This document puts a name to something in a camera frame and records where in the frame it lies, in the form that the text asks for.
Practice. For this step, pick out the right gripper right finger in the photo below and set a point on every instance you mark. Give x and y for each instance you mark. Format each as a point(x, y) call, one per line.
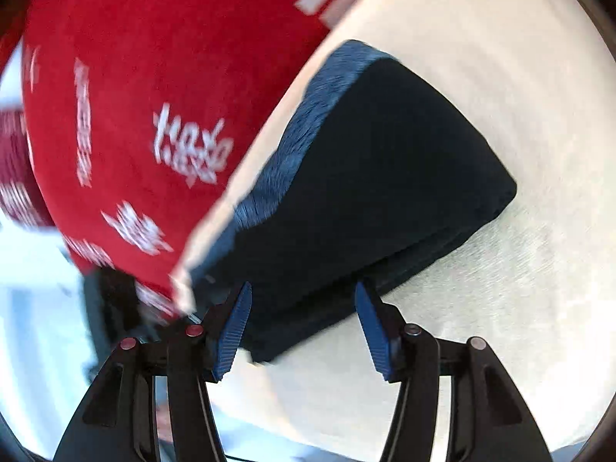
point(488, 420)

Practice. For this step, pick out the cream seat cushion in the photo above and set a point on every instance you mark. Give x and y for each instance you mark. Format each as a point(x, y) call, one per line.
point(536, 78)

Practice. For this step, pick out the small red embroidered pillow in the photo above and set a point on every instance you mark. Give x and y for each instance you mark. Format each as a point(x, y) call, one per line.
point(21, 197)

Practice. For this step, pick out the black pants with blue waistband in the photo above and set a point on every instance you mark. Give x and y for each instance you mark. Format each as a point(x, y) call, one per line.
point(376, 177)

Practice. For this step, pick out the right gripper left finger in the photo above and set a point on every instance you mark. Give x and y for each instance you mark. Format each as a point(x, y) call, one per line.
point(117, 418)

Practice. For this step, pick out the red sofa cover with characters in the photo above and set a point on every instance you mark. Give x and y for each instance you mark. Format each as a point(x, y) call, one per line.
point(137, 114)

